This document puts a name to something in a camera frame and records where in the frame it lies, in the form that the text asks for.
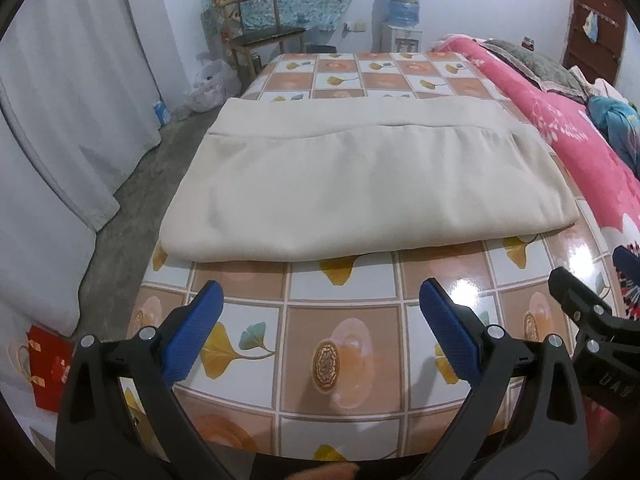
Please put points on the brown door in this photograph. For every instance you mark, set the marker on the brown door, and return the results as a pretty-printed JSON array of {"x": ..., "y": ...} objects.
[{"x": 607, "y": 50}]

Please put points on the white water dispenser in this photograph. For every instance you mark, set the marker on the white water dispenser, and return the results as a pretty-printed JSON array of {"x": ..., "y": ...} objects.
[{"x": 402, "y": 39}]

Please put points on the dark bottle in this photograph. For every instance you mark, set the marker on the dark bottle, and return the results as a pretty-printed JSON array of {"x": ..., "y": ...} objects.
[{"x": 256, "y": 64}]

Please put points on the wall socket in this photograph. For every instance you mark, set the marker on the wall socket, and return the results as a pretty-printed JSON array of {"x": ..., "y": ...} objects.
[{"x": 356, "y": 26}]

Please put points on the small dark box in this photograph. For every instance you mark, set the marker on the small dark box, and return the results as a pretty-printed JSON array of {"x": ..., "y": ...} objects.
[{"x": 528, "y": 43}]

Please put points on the pink floral blanket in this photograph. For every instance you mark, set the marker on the pink floral blanket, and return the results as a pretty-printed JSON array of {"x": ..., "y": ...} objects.
[{"x": 575, "y": 125}]

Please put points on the wooden chair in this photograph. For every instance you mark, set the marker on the wooden chair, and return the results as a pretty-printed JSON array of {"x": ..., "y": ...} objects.
[{"x": 272, "y": 35}]

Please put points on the small blue hanging cloth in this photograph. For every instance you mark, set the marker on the small blue hanging cloth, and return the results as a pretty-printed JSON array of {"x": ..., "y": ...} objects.
[{"x": 591, "y": 26}]

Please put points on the grey green pillow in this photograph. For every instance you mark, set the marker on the grey green pillow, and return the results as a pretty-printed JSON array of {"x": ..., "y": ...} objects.
[{"x": 545, "y": 67}]

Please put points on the blue water bottle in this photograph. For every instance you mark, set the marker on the blue water bottle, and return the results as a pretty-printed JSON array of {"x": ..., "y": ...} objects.
[{"x": 404, "y": 5}]

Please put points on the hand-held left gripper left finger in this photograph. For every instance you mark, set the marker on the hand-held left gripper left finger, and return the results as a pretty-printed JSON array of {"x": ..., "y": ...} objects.
[{"x": 192, "y": 332}]

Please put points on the cream zip jacket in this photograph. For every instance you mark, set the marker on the cream zip jacket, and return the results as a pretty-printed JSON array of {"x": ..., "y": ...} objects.
[{"x": 350, "y": 190}]

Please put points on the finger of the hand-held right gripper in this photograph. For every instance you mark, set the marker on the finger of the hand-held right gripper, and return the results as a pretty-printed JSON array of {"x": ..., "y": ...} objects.
[
  {"x": 626, "y": 265},
  {"x": 570, "y": 290}
]

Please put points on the white curtain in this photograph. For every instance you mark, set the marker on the white curtain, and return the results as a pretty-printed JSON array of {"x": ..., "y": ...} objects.
[{"x": 65, "y": 110}]

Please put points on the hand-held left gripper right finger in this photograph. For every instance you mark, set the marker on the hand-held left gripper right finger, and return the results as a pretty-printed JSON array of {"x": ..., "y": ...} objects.
[{"x": 450, "y": 332}]

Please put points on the red gift bag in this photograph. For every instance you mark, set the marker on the red gift bag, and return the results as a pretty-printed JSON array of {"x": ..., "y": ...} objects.
[{"x": 47, "y": 370}]

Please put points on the person's left hand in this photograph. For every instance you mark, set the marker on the person's left hand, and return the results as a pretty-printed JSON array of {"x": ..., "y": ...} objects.
[{"x": 330, "y": 472}]

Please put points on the white plastic bag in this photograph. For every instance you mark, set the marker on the white plastic bag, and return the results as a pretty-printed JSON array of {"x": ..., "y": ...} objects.
[{"x": 212, "y": 85}]

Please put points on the small blue bottle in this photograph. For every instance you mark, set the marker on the small blue bottle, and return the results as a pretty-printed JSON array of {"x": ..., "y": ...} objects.
[{"x": 161, "y": 114}]

